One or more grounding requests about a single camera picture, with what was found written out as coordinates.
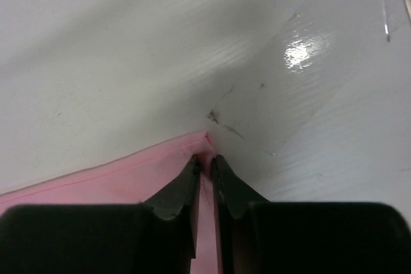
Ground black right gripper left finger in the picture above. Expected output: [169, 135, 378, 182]
[1, 157, 201, 273]

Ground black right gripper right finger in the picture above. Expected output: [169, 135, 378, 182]
[211, 155, 410, 273]

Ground pink t shirt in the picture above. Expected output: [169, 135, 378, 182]
[1, 132, 218, 273]

